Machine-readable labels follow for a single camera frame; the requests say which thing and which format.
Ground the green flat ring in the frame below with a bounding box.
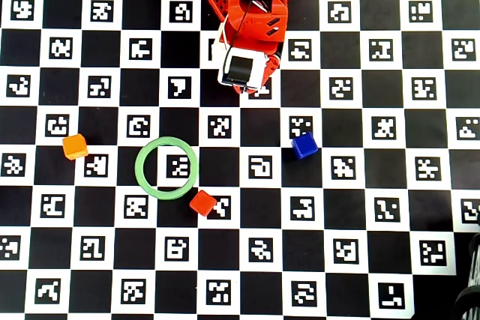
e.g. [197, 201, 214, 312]
[134, 136, 199, 201]

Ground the black camera cable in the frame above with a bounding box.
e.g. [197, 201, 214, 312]
[223, 0, 269, 73]

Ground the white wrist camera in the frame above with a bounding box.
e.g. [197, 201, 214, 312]
[209, 37, 269, 93]

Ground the orange cube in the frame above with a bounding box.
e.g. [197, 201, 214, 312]
[62, 133, 89, 161]

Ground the red cube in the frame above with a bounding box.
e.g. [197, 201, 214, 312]
[189, 190, 218, 218]

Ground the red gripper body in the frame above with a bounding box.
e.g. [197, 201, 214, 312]
[263, 52, 281, 83]

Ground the blue cube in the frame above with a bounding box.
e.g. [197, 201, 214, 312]
[291, 131, 320, 160]

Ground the black white marker board mat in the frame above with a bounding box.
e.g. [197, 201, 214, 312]
[0, 0, 480, 316]

